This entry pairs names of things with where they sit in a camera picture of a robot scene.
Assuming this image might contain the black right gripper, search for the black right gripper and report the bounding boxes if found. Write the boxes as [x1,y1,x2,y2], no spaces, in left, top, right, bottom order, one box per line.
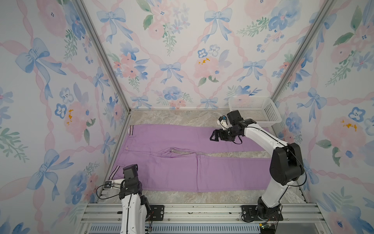
[210,126,240,141]

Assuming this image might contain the purple long pants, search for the purple long pants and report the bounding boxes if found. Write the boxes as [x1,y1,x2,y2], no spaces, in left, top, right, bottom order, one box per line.
[109,124,271,192]

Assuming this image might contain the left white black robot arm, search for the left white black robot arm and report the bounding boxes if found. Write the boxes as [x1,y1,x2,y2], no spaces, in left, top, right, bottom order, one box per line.
[119,177,151,234]

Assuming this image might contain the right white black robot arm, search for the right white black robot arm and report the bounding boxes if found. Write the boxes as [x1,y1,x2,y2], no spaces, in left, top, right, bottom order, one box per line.
[210,119,305,220]

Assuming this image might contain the white plastic perforated basket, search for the white plastic perforated basket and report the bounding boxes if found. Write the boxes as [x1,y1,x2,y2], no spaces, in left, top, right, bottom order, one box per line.
[228,96,282,128]

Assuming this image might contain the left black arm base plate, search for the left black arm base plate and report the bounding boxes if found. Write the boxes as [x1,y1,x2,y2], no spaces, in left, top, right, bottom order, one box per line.
[149,205,165,221]

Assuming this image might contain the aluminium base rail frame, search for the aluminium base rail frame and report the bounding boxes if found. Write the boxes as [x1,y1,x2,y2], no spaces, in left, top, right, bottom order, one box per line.
[76,203,331,234]

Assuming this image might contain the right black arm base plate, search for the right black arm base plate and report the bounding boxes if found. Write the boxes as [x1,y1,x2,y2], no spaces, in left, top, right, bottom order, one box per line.
[241,204,283,222]

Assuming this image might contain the right aluminium corner post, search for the right aluminium corner post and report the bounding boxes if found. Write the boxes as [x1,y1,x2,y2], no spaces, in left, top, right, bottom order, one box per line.
[271,0,336,102]

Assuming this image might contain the aluminium corner post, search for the aluminium corner post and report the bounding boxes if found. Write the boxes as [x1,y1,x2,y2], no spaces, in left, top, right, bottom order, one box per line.
[271,0,336,102]
[72,0,131,115]

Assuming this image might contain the left aluminium corner post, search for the left aluminium corner post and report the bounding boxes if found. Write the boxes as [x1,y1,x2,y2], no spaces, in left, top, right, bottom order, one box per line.
[72,0,131,115]

